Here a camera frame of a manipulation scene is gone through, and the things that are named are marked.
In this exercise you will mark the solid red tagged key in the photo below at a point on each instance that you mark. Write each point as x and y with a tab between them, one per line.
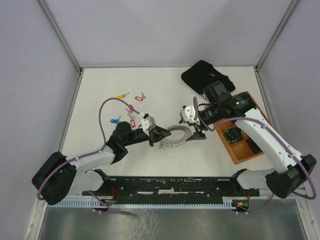
130	109

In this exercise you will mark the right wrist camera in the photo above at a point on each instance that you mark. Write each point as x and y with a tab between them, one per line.
188	116

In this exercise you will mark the metal disc with keyrings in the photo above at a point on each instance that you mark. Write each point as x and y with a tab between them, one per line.
179	136

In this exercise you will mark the patterned item in tray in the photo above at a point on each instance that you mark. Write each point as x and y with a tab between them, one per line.
233	135

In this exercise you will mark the red open tagged key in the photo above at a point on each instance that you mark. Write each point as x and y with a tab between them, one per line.
141	97

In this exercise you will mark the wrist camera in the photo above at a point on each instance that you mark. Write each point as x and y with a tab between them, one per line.
147	122
188	116

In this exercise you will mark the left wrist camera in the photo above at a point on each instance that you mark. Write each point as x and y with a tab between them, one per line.
147	122

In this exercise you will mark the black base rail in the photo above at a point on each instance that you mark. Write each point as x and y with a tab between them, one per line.
166	189

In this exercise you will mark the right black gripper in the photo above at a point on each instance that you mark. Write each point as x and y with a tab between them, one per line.
197	135

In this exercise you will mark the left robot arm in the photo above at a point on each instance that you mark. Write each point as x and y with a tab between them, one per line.
55	177

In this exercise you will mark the black folded cloth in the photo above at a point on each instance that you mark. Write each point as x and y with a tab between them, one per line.
202	74

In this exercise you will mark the white slotted cable duct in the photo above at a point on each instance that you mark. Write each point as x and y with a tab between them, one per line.
91	202

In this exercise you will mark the wooden compartment tray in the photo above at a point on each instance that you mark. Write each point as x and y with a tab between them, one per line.
241	151

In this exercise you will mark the red frame tagged key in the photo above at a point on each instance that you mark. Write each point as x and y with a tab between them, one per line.
132	121

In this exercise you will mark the yellow tagged key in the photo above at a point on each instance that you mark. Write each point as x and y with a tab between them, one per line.
122	96

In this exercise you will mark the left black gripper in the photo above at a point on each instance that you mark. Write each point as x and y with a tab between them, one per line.
156	134

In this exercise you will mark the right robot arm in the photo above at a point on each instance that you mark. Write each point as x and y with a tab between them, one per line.
290	168

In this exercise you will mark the blue tagged key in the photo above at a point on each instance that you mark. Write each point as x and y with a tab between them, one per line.
115	120

